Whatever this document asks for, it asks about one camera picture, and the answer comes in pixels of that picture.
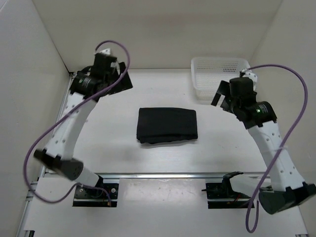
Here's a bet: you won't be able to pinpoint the black trousers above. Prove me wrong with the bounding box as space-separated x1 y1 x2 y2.
136 108 198 144

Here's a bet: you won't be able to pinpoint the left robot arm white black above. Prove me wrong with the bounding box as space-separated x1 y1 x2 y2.
34 48 133 198

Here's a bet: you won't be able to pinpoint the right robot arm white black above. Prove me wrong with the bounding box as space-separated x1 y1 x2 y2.
211 77 316 214

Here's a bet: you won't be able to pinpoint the white perforated plastic basket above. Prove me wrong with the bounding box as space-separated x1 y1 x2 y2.
191 57 250 101

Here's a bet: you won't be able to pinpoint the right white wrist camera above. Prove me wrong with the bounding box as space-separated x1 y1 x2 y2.
239 69 258 84

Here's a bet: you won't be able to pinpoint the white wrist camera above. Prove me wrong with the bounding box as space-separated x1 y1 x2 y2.
239 69 258 84
94 48 112 56

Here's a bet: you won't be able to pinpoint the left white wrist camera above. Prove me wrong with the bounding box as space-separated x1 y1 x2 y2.
94 48 112 56

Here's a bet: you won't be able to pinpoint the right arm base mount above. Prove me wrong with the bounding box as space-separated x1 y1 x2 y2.
201 171 259 209

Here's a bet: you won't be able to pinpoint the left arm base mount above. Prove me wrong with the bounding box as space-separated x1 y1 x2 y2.
73 179 119 208

